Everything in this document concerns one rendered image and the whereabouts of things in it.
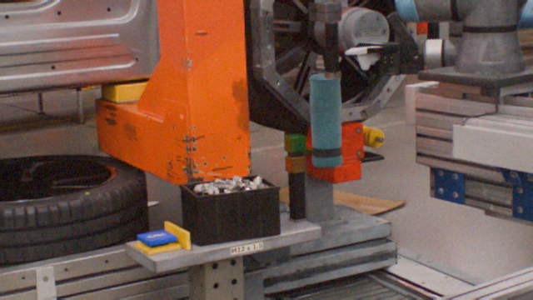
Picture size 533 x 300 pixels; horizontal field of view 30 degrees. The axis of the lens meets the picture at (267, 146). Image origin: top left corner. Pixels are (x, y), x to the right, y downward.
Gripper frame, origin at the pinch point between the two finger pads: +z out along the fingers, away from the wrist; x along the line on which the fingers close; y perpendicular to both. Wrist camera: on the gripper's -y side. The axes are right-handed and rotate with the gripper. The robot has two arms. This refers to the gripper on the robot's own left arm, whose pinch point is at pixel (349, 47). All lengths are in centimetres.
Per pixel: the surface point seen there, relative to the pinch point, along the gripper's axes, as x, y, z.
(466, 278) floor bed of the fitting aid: 35, 75, -28
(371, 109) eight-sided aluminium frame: 33.5, 22.4, -0.3
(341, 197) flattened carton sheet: 155, 82, 33
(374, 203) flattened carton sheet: 146, 82, 18
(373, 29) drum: 17.1, -3.1, -3.9
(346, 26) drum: 14.8, -4.3, 3.2
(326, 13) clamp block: -2.2, -9.2, 5.3
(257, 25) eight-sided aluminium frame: 11.9, -5.4, 28.2
